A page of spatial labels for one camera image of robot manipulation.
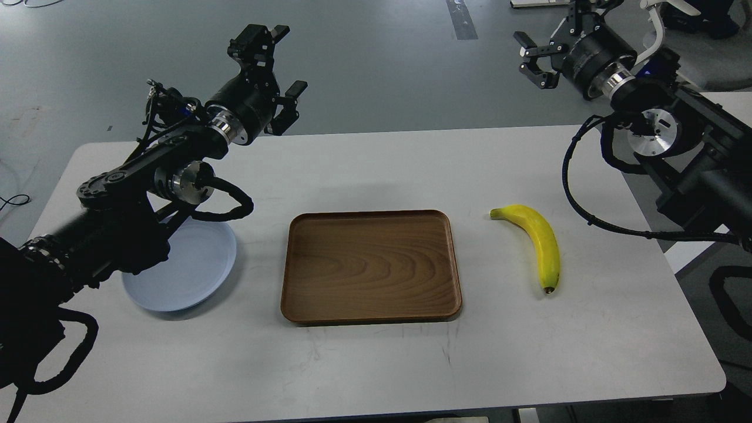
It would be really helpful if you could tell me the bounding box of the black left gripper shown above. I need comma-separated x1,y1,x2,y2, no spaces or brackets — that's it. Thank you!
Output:
205,24,308,146

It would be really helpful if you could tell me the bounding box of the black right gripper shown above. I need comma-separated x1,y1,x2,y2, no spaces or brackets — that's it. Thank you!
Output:
513,1,637,100

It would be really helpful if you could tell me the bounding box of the light blue plate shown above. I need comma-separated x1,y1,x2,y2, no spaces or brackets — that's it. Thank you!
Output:
122,219,237,313

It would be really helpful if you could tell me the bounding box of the yellow banana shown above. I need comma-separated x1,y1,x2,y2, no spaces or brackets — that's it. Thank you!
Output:
489,204,561,295

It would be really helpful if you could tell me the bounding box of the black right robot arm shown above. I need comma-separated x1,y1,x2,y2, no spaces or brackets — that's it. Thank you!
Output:
513,1,751,251

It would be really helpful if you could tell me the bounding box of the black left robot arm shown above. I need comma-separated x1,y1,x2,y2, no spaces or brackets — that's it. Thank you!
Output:
1,24,308,422

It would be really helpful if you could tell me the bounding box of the grey floor tape strip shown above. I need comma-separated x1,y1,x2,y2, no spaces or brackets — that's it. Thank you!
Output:
444,0,479,41

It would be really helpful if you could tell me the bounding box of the white office chair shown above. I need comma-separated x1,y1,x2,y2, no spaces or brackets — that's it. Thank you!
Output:
662,1,751,92

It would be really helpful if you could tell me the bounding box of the brown wooden tray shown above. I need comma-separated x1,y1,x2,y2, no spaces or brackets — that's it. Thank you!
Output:
280,210,462,325

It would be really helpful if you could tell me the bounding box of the black floor cable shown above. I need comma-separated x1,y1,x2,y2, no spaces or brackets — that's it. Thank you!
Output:
0,159,31,213

